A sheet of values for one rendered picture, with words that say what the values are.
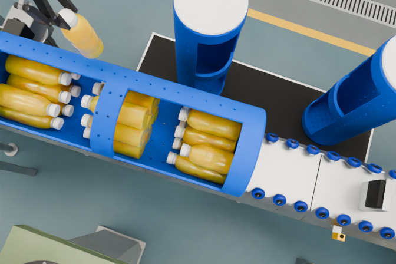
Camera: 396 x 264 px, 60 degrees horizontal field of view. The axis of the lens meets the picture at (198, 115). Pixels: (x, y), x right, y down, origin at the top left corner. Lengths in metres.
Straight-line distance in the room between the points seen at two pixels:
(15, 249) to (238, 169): 0.69
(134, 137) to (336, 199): 0.74
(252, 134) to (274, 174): 0.34
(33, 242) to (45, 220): 1.13
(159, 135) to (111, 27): 1.41
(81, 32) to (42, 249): 0.64
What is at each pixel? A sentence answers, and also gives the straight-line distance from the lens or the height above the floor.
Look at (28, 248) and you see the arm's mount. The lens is 1.18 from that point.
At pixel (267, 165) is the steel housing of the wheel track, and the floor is 0.93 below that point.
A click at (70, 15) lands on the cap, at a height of 1.44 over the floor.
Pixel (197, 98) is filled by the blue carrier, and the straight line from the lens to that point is 0.99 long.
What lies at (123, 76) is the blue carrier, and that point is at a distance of 1.03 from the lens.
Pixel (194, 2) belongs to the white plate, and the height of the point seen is 1.04.
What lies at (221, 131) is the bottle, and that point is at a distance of 1.05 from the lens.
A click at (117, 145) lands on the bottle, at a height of 1.07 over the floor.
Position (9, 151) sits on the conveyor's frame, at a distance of 2.37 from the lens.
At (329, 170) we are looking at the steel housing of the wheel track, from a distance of 1.34.
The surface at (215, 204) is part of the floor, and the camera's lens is 2.16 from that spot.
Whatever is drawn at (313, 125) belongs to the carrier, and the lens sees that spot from 2.19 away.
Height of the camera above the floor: 2.15
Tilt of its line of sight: 75 degrees down
